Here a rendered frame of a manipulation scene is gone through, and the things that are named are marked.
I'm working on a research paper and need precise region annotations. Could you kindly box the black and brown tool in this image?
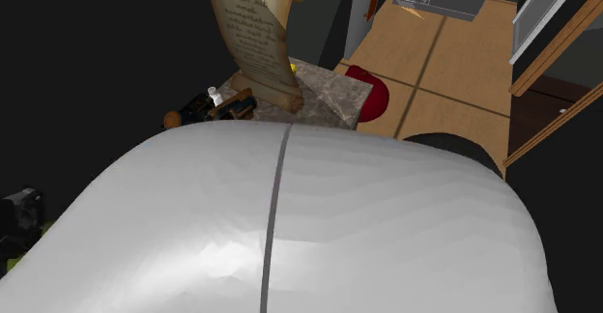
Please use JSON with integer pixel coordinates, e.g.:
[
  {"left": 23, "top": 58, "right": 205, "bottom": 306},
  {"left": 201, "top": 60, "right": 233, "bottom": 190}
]
[{"left": 162, "top": 87, "right": 258, "bottom": 130}]

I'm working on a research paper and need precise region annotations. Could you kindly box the beige parchment scroll figure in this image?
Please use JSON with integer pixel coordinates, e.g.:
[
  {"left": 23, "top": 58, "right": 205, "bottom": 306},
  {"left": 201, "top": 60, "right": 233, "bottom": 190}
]
[{"left": 208, "top": 0, "right": 311, "bottom": 115}]

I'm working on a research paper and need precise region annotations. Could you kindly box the grey marble table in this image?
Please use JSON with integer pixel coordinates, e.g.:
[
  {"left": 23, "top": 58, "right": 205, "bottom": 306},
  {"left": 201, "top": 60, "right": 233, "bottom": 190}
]
[{"left": 217, "top": 57, "right": 375, "bottom": 131}]

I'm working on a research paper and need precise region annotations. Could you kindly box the red round cushion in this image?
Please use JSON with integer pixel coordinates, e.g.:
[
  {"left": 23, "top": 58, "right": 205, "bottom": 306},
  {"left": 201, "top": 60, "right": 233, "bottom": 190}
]
[{"left": 344, "top": 64, "right": 390, "bottom": 125}]

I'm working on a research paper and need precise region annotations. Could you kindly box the dark cabinet with wooden trim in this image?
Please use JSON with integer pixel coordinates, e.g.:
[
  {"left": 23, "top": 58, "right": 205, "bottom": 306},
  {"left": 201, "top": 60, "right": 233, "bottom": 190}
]
[{"left": 502, "top": 0, "right": 603, "bottom": 169}]

